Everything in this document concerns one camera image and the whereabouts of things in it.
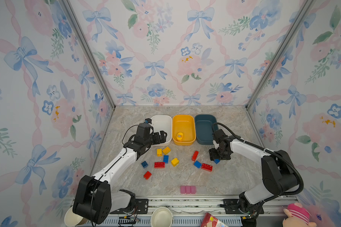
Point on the red snack box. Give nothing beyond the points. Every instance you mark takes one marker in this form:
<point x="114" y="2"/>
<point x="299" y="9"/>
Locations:
<point x="211" y="221"/>

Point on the yellow brick studs up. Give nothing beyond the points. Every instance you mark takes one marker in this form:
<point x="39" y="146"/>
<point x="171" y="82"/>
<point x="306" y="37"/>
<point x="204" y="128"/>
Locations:
<point x="166" y="151"/>

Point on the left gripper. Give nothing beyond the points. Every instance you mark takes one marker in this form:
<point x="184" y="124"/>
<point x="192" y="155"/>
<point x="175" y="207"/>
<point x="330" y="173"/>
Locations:
<point x="157" y="140"/>

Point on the yellow curved lego piece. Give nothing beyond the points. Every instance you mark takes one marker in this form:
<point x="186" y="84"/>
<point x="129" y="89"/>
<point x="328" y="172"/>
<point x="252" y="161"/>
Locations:
<point x="179" y="136"/>

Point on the yellow plastic bin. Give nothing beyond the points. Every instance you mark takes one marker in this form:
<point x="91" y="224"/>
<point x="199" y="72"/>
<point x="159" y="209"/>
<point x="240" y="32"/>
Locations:
<point x="185" y="124"/>

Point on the blue small brick left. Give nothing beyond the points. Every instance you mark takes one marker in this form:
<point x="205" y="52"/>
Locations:
<point x="144" y="164"/>

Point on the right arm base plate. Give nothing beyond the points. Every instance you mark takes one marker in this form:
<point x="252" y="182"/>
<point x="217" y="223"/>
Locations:
<point x="235" y="206"/>

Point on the brown paper cup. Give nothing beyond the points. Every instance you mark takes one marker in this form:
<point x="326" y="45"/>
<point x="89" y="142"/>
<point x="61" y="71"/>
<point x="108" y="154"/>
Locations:
<point x="71" y="219"/>

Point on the white paper cup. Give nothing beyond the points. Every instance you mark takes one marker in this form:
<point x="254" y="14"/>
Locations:
<point x="161" y="217"/>

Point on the white plastic bin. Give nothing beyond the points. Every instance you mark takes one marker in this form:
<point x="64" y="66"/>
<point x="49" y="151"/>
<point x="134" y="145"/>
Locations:
<point x="163" y="123"/>

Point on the pink plush toy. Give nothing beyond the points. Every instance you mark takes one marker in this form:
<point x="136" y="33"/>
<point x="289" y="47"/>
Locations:
<point x="297" y="216"/>

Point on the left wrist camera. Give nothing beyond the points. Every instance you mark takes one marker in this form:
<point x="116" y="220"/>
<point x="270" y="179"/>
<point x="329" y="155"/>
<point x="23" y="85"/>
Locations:
<point x="148" y="121"/>

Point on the dark teal plastic bin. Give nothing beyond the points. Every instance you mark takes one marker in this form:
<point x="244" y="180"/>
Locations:
<point x="203" y="126"/>

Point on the aluminium front rail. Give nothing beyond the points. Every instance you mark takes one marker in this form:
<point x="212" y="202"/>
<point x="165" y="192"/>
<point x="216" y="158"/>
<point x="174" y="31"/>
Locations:
<point x="201" y="204"/>

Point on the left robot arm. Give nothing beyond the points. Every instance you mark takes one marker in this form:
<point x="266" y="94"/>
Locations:
<point x="94" y="199"/>

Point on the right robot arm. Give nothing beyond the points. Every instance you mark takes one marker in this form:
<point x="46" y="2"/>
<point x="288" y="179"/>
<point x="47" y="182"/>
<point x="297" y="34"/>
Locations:
<point x="279" y="176"/>

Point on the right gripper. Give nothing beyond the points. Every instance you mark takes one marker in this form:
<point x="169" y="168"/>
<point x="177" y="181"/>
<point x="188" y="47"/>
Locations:
<point x="212" y="155"/>

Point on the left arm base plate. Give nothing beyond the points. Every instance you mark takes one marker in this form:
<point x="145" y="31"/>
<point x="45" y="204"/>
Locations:
<point x="139" y="206"/>

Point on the red small brick front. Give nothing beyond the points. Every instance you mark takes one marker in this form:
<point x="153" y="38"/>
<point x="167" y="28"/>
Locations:
<point x="147" y="175"/>

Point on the pink block strip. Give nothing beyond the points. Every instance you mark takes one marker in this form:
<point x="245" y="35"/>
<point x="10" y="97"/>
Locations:
<point x="186" y="189"/>

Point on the yellow brick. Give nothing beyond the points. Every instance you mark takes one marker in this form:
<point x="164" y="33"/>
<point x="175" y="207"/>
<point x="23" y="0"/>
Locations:
<point x="175" y="162"/>
<point x="159" y="152"/>

